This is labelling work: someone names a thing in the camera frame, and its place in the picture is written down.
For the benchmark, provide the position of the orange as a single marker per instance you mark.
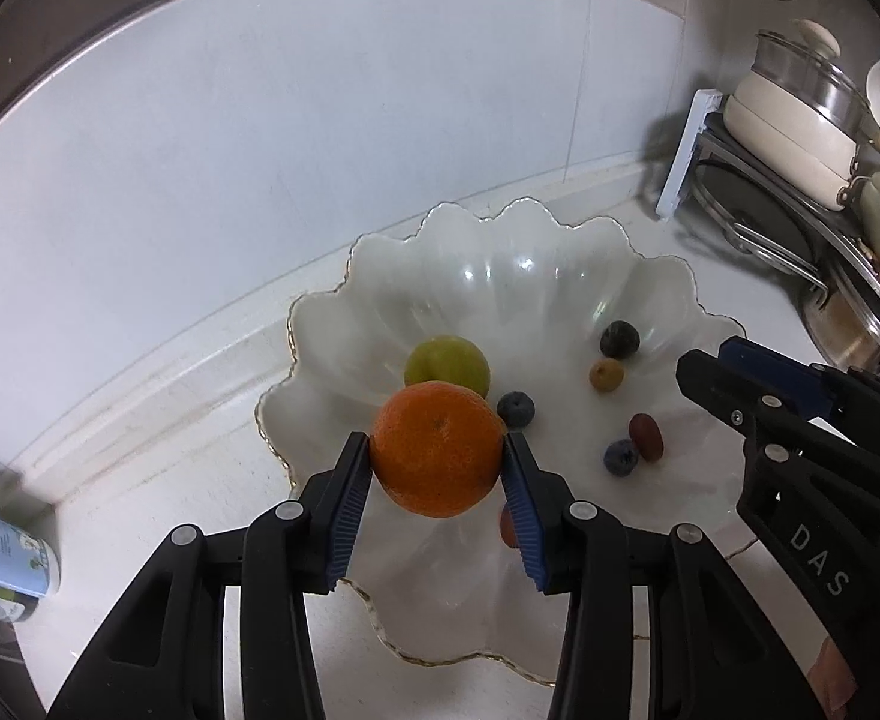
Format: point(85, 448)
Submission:
point(436, 450)

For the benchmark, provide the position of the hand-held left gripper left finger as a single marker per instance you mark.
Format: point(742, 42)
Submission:
point(346, 510)

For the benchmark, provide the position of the white pump bottle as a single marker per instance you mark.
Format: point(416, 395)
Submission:
point(5, 547)

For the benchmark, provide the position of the small dark red fruit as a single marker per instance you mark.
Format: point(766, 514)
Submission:
point(646, 435)
point(507, 525)

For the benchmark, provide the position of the white and grey rack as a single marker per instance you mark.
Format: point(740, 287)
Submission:
point(680, 157)

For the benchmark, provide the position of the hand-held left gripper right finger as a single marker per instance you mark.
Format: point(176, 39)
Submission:
point(522, 517)

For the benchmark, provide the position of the dark round plum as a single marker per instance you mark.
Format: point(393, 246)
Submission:
point(620, 339)

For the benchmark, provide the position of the person's right hand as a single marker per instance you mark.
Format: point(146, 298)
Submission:
point(833, 679)

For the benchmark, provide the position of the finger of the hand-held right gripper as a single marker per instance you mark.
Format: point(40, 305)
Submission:
point(717, 386)
point(777, 379)

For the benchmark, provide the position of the white scalloped bowl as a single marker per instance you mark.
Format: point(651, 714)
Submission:
point(530, 292)

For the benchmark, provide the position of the green round fruit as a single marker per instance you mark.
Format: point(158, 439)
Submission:
point(443, 367)

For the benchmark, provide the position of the small yellow-brown longan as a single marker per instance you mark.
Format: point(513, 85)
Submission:
point(606, 376)

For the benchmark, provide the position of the cream pot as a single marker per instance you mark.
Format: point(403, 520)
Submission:
point(777, 114)

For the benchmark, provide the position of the blueberry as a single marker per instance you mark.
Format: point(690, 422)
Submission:
point(516, 409)
point(621, 457)

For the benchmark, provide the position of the flat pot lid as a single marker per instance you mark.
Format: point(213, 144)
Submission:
point(762, 217)

